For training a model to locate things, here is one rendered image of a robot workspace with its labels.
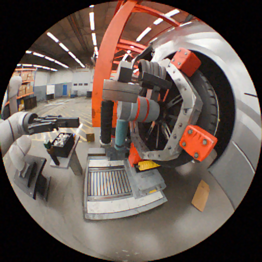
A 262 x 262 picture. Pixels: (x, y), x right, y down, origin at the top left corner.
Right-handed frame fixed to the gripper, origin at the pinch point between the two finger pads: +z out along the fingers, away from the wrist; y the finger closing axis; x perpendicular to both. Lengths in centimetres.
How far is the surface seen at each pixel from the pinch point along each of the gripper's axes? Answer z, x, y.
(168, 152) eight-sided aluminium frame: 32.2, -6.2, 8.7
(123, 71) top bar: 14.5, 13.8, 4.2
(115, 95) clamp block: 13.7, 8.3, 2.5
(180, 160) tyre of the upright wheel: 40.8, -10.4, 11.1
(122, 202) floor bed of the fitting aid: 22, -75, 8
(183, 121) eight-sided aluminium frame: 32.5, 5.6, 8.5
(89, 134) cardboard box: -19, -67, -102
